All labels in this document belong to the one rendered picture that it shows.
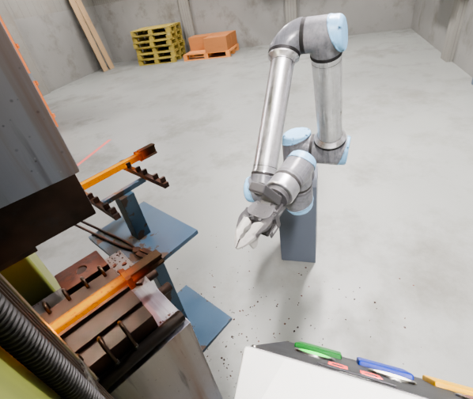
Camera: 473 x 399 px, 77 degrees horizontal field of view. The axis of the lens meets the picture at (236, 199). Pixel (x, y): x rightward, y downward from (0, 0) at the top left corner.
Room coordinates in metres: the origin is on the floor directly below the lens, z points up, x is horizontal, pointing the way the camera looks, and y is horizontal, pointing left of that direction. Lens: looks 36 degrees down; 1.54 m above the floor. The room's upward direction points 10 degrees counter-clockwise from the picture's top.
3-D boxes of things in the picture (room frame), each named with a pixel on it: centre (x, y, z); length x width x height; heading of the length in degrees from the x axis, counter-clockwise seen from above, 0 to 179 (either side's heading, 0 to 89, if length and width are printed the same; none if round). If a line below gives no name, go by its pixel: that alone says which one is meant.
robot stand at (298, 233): (1.42, -0.37, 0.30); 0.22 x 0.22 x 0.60; 70
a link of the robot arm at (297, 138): (1.41, -0.38, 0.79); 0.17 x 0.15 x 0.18; 60
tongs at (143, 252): (1.01, 0.58, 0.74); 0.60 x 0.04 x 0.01; 51
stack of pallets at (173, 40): (9.73, 1.37, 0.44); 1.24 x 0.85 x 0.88; 70
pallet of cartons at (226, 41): (9.15, -0.06, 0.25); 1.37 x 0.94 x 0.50; 70
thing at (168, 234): (0.99, 0.43, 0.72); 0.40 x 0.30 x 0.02; 43
